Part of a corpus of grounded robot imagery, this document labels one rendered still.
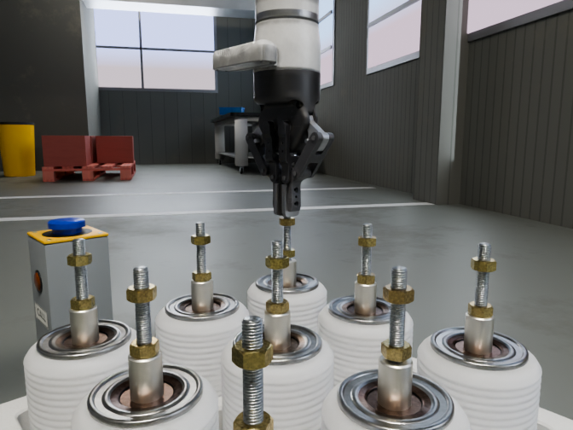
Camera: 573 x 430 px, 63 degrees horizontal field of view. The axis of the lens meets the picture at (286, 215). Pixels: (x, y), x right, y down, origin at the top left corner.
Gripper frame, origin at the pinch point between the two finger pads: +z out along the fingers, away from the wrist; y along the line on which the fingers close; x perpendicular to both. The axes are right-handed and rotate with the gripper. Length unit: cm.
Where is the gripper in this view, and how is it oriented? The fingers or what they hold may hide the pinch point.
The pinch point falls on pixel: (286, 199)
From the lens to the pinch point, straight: 54.4
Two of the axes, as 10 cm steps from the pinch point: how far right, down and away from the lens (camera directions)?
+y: -6.6, -1.2, 7.4
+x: -7.5, 1.0, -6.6
